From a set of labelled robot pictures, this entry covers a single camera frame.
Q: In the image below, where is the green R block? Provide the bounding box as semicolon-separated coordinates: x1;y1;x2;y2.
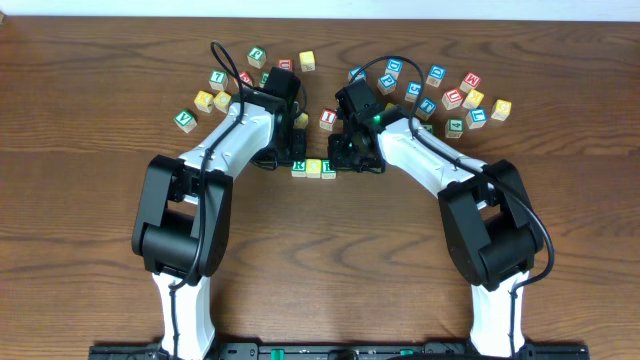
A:
291;160;307;178

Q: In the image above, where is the green B block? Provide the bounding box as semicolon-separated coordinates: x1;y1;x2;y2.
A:
321;160;337;179

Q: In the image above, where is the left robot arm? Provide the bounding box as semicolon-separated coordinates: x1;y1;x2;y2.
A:
132;90;298;359

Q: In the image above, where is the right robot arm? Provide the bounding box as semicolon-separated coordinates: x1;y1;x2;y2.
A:
329;105;552;357

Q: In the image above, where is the yellow block lower centre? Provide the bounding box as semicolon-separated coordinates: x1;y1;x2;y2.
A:
294;113;309;129

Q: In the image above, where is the red I block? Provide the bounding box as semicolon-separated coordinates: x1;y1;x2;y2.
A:
319;109;337;131

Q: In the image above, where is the green Z block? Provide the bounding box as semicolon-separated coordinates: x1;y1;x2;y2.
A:
259;72;269;88

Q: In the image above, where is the blue P block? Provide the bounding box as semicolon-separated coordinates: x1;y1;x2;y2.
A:
377;74;397;96

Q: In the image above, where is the blue 2 block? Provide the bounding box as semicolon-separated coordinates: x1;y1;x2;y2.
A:
348;67;367;82

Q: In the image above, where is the yellow C block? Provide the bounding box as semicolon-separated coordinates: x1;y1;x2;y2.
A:
214;91;232;113

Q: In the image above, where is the blue T block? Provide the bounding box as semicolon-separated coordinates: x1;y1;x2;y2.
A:
416;98;437;121

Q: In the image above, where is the red U block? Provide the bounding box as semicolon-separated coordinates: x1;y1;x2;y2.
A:
277;59;293;71

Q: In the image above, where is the red E block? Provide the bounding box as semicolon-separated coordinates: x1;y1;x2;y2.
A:
239;71;254;87

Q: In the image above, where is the blue 5 block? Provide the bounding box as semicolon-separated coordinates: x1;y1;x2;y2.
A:
404;81;422;103

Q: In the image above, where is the blue D block upper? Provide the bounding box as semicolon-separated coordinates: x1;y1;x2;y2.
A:
385;58;404;79

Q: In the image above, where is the blue d block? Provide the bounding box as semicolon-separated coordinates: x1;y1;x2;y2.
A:
385;58;404;79
425;64;446;88

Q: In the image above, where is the yellow A block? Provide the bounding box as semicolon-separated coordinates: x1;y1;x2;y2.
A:
194;91;214;113

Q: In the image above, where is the green 7 block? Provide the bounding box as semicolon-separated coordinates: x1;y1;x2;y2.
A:
209;70;229;91

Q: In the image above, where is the green J block top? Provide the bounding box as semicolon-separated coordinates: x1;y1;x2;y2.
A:
247;46;267;69

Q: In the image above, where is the green 4 block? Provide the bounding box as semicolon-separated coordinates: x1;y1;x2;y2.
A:
445;119;465;138

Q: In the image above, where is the green V block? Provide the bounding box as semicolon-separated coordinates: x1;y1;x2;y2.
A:
174;109;197;133

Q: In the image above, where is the blue D block right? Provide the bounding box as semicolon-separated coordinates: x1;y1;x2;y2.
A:
425;64;446;88

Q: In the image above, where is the blue L block right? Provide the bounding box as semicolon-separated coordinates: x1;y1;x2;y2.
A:
465;108;488;129

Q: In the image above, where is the yellow top block right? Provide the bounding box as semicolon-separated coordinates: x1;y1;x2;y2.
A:
462;89;484;110

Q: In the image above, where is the red M block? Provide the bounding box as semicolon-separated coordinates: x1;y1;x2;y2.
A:
459;72;481;93

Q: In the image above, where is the yellow block far right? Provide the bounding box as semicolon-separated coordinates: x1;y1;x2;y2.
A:
491;99;512;121

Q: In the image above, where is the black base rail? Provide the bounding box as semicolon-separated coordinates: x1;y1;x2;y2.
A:
88;341;591;360

